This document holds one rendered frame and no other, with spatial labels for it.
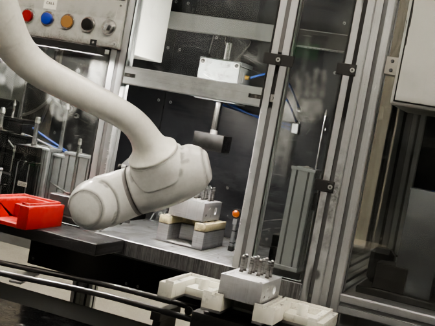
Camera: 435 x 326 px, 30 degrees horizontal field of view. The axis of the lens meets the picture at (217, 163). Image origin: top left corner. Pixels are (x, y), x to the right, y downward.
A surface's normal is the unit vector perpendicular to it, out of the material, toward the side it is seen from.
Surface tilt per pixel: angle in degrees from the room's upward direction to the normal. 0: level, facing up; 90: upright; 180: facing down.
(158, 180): 109
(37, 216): 90
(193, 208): 90
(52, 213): 90
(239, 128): 90
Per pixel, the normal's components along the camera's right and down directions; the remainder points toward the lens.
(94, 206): -0.03, 0.07
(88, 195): -0.18, -0.14
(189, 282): 0.92, 0.18
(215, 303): -0.36, -0.01
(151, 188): -0.07, 0.39
